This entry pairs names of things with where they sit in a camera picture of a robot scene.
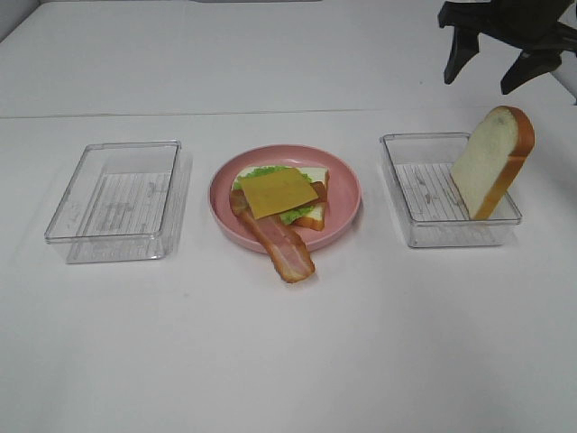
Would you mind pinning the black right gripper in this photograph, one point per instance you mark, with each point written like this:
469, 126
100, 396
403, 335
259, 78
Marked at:
529, 25

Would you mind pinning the tray bread slice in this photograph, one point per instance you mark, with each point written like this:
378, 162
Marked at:
492, 158

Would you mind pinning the tray bacon strip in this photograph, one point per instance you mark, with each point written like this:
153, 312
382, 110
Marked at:
286, 249
320, 189

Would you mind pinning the yellow cheese slice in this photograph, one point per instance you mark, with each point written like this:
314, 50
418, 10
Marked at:
277, 192

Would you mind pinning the green lettuce leaf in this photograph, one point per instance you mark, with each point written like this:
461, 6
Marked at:
278, 190

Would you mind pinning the clear right plastic tray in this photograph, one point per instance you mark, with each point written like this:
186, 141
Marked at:
430, 210

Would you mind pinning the clear plastic tray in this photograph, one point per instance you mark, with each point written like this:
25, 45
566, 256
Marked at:
123, 203
430, 210

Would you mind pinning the pink round plate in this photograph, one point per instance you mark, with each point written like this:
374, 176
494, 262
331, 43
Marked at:
344, 193

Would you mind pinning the clear left plastic tray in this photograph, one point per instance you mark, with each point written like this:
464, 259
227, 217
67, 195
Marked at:
123, 203

